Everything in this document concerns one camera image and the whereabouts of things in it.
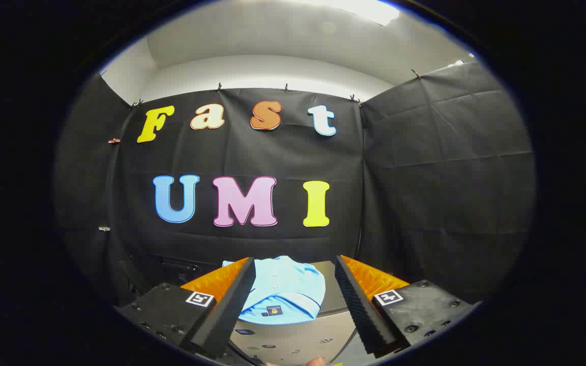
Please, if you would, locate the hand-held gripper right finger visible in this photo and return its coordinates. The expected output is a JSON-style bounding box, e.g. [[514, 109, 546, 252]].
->
[[334, 255, 478, 357]]

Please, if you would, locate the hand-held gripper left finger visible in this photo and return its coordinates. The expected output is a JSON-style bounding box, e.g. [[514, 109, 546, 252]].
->
[[118, 257, 257, 359]]

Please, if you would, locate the light blue polo shirt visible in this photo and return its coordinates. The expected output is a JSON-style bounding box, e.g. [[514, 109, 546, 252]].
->
[[222, 256, 327, 326]]

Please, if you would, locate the silver grey appliance cabinet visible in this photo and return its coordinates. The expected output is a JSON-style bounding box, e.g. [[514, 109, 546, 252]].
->
[[228, 261, 360, 366]]

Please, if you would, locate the black backdrop cloth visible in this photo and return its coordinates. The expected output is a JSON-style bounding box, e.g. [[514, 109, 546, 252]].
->
[[54, 61, 536, 306]]

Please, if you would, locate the ceiling light panel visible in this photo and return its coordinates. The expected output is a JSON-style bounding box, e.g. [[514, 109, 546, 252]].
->
[[324, 0, 400, 26]]

